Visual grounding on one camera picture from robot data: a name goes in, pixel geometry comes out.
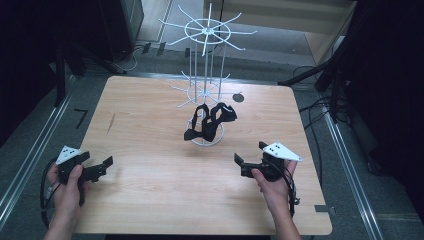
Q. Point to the black bow tie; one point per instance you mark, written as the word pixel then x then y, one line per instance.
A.
pixel 200 134
pixel 228 115

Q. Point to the dark cabinet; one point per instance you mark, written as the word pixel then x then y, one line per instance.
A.
pixel 123 26

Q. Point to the round black table grommet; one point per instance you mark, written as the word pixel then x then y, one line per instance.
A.
pixel 238 97

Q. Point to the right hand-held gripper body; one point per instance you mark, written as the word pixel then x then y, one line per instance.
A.
pixel 273 168

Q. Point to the metal floor rail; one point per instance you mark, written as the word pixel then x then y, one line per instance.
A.
pixel 33 156
pixel 353 186

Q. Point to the grey tape piece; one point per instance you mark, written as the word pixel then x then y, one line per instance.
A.
pixel 321 208

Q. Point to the person's right hand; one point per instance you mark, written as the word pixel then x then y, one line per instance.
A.
pixel 278 195

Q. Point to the light wooden furniture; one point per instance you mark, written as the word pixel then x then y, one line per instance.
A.
pixel 283 16

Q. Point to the person's left hand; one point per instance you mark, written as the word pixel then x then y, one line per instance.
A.
pixel 66 200

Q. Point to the black metal stand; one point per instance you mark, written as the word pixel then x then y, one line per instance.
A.
pixel 328 71
pixel 60 76

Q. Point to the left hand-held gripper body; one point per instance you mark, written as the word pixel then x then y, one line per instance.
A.
pixel 91 172

